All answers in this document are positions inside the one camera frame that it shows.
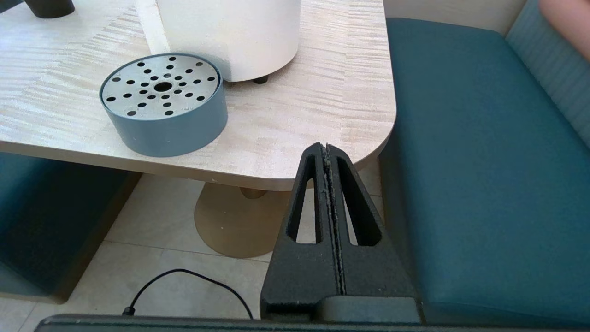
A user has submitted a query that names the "black cable on floor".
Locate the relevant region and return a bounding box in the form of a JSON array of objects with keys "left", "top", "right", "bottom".
[{"left": 122, "top": 268, "right": 254, "bottom": 320}]

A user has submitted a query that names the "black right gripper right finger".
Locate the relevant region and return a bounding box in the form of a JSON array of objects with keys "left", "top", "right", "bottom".
[{"left": 326, "top": 144, "right": 418, "bottom": 296}]

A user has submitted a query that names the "teal bench beside water dispenser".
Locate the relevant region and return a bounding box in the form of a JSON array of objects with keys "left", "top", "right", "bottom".
[{"left": 379, "top": 0, "right": 590, "bottom": 329}]

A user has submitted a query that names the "black tapered cup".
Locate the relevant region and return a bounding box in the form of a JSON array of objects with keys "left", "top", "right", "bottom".
[{"left": 25, "top": 0, "right": 76, "bottom": 19}]

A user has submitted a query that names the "large blue-grey perforated drip tray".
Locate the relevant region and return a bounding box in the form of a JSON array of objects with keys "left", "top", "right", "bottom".
[{"left": 99, "top": 53, "right": 229, "bottom": 158}]

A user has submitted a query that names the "short pink bolster cushion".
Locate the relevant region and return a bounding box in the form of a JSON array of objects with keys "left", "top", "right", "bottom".
[{"left": 539, "top": 0, "right": 590, "bottom": 60}]

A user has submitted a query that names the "tan table pedestal base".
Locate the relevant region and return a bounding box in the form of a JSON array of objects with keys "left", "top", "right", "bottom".
[{"left": 195, "top": 182, "right": 295, "bottom": 259}]

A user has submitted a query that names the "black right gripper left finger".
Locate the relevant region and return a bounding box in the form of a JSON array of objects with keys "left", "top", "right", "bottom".
[{"left": 260, "top": 142, "right": 344, "bottom": 320}]

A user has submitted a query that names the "large white water dispenser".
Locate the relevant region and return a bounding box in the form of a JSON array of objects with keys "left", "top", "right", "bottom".
[{"left": 134, "top": 0, "right": 301, "bottom": 84}]

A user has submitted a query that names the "teal bench with snack packet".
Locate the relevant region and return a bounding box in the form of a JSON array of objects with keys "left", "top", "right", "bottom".
[{"left": 0, "top": 0, "right": 142, "bottom": 304}]

